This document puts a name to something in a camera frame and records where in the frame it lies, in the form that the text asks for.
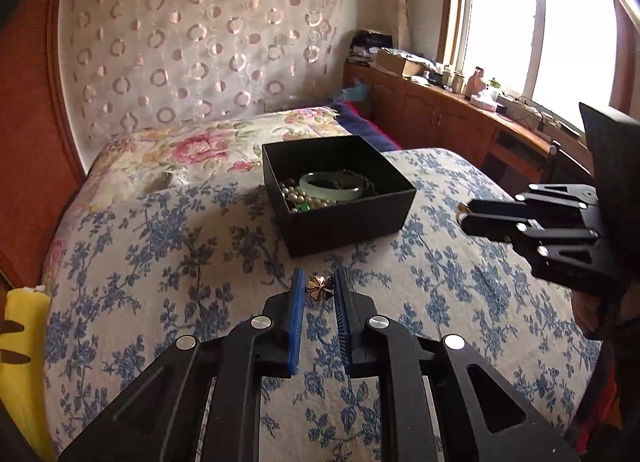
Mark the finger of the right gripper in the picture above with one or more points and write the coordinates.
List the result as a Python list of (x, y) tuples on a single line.
[(495, 220)]

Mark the pink floral bed blanket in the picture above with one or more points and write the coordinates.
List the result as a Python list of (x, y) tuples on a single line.
[(153, 160)]

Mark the teal tissue bag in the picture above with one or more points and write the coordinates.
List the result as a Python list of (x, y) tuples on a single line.
[(355, 94)]

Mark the pink circle lace curtain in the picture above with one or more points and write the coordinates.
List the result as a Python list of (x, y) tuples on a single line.
[(133, 64)]

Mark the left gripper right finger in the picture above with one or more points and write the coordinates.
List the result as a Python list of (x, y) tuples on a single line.
[(439, 400)]

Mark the dark blue red blanket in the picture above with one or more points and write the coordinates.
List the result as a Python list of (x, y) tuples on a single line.
[(348, 117)]

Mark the wooden sideboard cabinet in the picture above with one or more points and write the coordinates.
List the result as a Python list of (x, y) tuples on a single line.
[(416, 116)]

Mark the green jade bangle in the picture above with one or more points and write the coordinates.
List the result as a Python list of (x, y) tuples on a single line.
[(332, 187)]

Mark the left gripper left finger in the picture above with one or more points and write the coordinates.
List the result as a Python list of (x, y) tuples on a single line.
[(200, 400)]

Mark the wooden headboard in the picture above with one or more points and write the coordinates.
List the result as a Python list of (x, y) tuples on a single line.
[(40, 167)]

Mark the cardboard box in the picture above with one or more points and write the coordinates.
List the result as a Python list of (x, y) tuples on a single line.
[(399, 62)]

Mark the rose gold flower brooch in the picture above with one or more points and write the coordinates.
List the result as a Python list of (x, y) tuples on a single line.
[(320, 288)]

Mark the pink figurine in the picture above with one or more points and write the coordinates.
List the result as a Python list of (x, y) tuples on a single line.
[(475, 84)]

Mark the black jewelry box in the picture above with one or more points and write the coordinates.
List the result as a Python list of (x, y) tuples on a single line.
[(311, 226)]

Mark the blue floral white quilt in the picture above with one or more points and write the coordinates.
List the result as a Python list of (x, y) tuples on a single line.
[(128, 278)]

